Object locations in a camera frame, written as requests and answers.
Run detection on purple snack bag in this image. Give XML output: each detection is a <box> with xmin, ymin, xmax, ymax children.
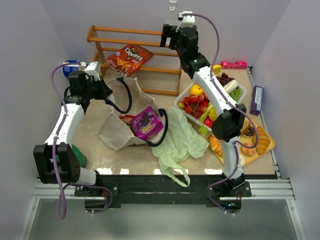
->
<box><xmin>130</xmin><ymin>106</ymin><xmax>164</xmax><ymax>141</ymax></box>

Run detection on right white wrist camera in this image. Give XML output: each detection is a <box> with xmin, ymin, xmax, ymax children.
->
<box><xmin>175</xmin><ymin>11</ymin><xmax>195</xmax><ymax>32</ymax></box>

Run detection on green celery stalk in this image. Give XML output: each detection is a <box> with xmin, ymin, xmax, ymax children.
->
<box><xmin>198</xmin><ymin>79</ymin><xmax>239</xmax><ymax>137</ymax></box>

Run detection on Doritos chip bag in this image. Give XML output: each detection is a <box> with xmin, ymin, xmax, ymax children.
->
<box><xmin>104</xmin><ymin>44</ymin><xmax>154</xmax><ymax>77</ymax></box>

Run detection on brown bread slice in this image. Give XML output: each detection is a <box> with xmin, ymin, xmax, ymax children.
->
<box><xmin>241</xmin><ymin>118</ymin><xmax>251</xmax><ymax>134</ymax></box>

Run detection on bundt cake ring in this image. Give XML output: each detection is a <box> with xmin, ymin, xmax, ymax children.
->
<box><xmin>208</xmin><ymin>134</ymin><xmax>224</xmax><ymax>158</ymax></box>

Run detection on golden croissant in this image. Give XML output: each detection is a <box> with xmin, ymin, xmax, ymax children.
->
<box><xmin>255</xmin><ymin>126</ymin><xmax>271</xmax><ymax>155</ymax></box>

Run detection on light green plastic bag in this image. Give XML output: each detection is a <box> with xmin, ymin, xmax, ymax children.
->
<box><xmin>152</xmin><ymin>106</ymin><xmax>209</xmax><ymax>188</ymax></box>

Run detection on green cloth bundle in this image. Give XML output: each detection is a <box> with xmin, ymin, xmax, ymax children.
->
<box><xmin>53</xmin><ymin>142</ymin><xmax>87</xmax><ymax>172</ymax></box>

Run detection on red apple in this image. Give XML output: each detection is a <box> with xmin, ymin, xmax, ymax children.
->
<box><xmin>203</xmin><ymin>116</ymin><xmax>214</xmax><ymax>129</ymax></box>

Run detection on round peach bun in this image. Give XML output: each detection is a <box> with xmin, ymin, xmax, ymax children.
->
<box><xmin>241</xmin><ymin>142</ymin><xmax>256</xmax><ymax>157</ymax></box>

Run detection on wooden shelf rack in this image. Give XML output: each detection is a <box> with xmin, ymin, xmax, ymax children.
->
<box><xmin>86</xmin><ymin>25</ymin><xmax>182</xmax><ymax>96</ymax></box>

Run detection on purple box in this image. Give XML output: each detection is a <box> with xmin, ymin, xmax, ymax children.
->
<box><xmin>249</xmin><ymin>85</ymin><xmax>264</xmax><ymax>116</ymax></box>

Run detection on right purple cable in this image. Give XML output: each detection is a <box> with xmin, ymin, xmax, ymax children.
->
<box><xmin>181</xmin><ymin>13</ymin><xmax>259</xmax><ymax>216</ymax></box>

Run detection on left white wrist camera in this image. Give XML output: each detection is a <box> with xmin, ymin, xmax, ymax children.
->
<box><xmin>79</xmin><ymin>61</ymin><xmax>101</xmax><ymax>81</ymax></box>

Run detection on white fruit tray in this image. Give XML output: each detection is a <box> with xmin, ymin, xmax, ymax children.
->
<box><xmin>173</xmin><ymin>79</ymin><xmax>248</xmax><ymax>126</ymax></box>

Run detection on yellow apple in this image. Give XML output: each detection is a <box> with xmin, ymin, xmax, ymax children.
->
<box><xmin>189</xmin><ymin>84</ymin><xmax>204</xmax><ymax>97</ymax></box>

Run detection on yellow star fruit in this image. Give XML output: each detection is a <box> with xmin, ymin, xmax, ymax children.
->
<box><xmin>208</xmin><ymin>108</ymin><xmax>218</xmax><ymax>122</ymax></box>

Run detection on green grapes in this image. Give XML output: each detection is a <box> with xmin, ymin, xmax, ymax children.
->
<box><xmin>229</xmin><ymin>87</ymin><xmax>242</xmax><ymax>102</ymax></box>

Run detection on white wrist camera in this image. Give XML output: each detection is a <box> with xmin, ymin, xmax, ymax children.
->
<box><xmin>175</xmin><ymin>11</ymin><xmax>195</xmax><ymax>32</ymax></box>
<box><xmin>79</xmin><ymin>61</ymin><xmax>101</xmax><ymax>81</ymax></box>

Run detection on red cherries pile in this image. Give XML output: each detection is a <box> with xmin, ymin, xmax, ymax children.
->
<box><xmin>177</xmin><ymin>94</ymin><xmax>210</xmax><ymax>119</ymax></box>

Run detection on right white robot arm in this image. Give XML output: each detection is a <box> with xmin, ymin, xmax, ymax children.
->
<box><xmin>160</xmin><ymin>24</ymin><xmax>246</xmax><ymax>193</ymax></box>

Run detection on pink box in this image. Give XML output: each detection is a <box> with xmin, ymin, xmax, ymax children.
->
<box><xmin>220</xmin><ymin>61</ymin><xmax>248</xmax><ymax>70</ymax></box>

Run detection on yellow bread tray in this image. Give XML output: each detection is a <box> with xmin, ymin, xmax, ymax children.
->
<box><xmin>207</xmin><ymin>119</ymin><xmax>275</xmax><ymax>166</ymax></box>

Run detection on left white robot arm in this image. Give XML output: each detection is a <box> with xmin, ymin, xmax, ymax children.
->
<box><xmin>33</xmin><ymin>70</ymin><xmax>112</xmax><ymax>186</ymax></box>

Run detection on white glazed donut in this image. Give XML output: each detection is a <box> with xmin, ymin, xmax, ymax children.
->
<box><xmin>239</xmin><ymin>154</ymin><xmax>246</xmax><ymax>167</ymax></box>

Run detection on chocolate donut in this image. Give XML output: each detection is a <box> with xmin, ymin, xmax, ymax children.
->
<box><xmin>243</xmin><ymin>126</ymin><xmax>255</xmax><ymax>138</ymax></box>

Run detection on blue white can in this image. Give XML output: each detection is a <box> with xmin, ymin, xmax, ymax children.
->
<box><xmin>62</xmin><ymin>60</ymin><xmax>87</xmax><ymax>78</ymax></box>

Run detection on red snack bag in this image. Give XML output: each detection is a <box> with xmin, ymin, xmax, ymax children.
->
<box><xmin>119</xmin><ymin>114</ymin><xmax>135</xmax><ymax>130</ymax></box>

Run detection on clear plastic water bottle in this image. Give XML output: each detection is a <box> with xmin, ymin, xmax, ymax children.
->
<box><xmin>165</xmin><ymin>0</ymin><xmax>179</xmax><ymax>26</ymax></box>

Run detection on dark red grapes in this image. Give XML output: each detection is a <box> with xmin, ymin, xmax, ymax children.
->
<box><xmin>216</xmin><ymin>72</ymin><xmax>234</xmax><ymax>87</ymax></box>

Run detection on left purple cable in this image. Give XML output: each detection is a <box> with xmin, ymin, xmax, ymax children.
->
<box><xmin>51</xmin><ymin>62</ymin><xmax>87</xmax><ymax>220</ymax></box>

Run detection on yellow banana bunch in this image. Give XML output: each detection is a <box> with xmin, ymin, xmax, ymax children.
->
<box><xmin>212</xmin><ymin>64</ymin><xmax>223</xmax><ymax>76</ymax></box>

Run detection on beige canvas tote bag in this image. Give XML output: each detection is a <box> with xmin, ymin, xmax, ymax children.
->
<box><xmin>97</xmin><ymin>77</ymin><xmax>169</xmax><ymax>151</ymax></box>

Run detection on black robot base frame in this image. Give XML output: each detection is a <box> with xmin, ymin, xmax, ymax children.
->
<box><xmin>74</xmin><ymin>174</ymin><xmax>252</xmax><ymax>214</ymax></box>

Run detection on purple cable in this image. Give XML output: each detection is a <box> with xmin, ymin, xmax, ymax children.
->
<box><xmin>181</xmin><ymin>13</ymin><xmax>259</xmax><ymax>216</ymax></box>
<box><xmin>51</xmin><ymin>62</ymin><xmax>87</xmax><ymax>220</ymax></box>

